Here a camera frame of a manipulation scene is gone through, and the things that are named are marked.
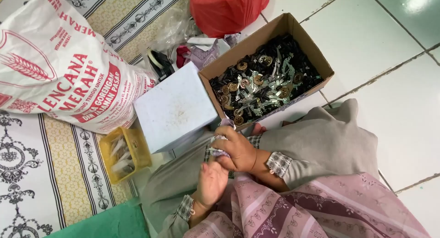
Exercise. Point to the person's left hand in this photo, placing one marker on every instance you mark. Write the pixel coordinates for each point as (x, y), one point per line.
(212, 184)

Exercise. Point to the person's right hand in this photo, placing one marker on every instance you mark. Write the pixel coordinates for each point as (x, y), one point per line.
(239, 152)

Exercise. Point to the person's left fingers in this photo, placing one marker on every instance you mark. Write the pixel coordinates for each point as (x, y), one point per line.
(209, 168)

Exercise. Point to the person's right fingers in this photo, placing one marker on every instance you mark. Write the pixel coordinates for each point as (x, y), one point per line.
(223, 136)

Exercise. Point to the small purple patterned cloth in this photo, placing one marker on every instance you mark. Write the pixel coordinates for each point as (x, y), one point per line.
(218, 152)

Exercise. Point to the person's foot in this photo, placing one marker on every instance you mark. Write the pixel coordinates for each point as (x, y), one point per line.
(257, 129)

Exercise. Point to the white square box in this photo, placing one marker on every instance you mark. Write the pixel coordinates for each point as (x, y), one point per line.
(175, 107)

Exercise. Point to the yellow plastic tray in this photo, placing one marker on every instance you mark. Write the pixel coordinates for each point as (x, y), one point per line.
(139, 152)

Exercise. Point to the brown cardboard box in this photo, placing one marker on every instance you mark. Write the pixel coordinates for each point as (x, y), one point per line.
(223, 64)

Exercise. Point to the group of brass wheels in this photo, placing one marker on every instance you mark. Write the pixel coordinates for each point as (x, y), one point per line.
(242, 66)

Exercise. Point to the pile of purple cloth scraps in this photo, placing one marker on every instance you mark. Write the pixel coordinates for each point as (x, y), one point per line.
(204, 55)

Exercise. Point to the bunch of white packets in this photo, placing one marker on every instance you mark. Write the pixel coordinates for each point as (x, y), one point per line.
(120, 155)

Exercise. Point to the dark red cloth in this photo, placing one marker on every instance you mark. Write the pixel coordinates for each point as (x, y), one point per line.
(182, 55)

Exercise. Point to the black tape dispenser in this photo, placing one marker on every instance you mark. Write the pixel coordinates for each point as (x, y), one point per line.
(161, 64)

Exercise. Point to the person's gray trousers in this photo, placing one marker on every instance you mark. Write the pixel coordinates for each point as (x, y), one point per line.
(319, 145)

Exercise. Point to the heap of black and metal parts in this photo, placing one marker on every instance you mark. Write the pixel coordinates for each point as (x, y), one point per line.
(299, 64)

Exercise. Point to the person's pink patterned garment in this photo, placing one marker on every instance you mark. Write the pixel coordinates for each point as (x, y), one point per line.
(309, 214)

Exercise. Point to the green cloth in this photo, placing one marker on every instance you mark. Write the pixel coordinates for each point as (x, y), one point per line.
(110, 224)

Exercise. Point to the clear plastic bag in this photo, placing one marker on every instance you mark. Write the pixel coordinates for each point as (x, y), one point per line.
(173, 28)

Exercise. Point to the red plastic bag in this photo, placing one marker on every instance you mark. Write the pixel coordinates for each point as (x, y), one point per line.
(223, 9)

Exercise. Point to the patterned floor mat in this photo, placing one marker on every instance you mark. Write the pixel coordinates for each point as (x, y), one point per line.
(24, 162)

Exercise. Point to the white sack with red print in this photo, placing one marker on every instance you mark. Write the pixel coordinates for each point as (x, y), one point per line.
(51, 62)

